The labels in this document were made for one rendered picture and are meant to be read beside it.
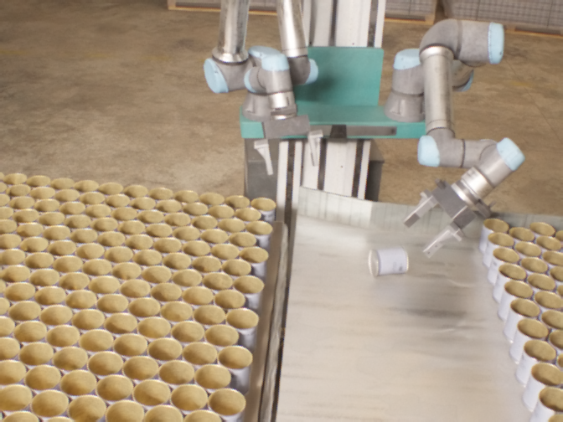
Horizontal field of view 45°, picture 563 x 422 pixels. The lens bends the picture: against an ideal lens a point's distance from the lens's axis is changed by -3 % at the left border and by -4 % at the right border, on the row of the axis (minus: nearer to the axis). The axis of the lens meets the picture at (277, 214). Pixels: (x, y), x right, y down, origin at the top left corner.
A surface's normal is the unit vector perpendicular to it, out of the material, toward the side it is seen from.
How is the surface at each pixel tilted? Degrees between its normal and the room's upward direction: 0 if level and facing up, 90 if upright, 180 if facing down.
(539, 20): 88
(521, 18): 92
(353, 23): 90
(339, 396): 0
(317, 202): 90
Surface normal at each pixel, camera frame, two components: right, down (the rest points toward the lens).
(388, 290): 0.04, -0.86
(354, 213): -0.36, 0.47
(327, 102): 0.10, 0.51
